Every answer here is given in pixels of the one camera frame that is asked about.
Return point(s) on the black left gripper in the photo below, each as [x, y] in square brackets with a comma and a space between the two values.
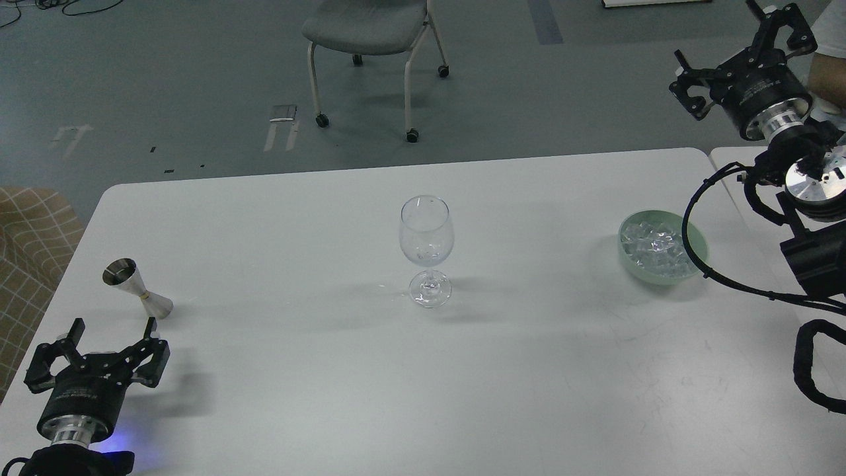
[89, 393]

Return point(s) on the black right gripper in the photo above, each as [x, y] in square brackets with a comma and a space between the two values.
[756, 84]

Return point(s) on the steel double jigger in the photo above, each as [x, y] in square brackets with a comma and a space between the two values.
[123, 274]

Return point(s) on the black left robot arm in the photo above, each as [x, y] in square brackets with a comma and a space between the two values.
[71, 453]

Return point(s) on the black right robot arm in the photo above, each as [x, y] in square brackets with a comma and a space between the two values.
[798, 181]

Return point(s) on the green bowl of ice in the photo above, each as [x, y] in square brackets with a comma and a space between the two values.
[650, 247]

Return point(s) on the clear wine glass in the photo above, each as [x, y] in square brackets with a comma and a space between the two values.
[427, 238]

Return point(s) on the person in white shirt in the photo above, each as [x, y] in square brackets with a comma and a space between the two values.
[826, 77]

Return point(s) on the beige checkered cushion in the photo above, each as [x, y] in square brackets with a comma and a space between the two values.
[40, 232]

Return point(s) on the metal floor plate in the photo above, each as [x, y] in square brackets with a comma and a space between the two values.
[283, 113]

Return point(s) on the grey office chair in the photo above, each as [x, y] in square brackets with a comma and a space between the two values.
[372, 28]

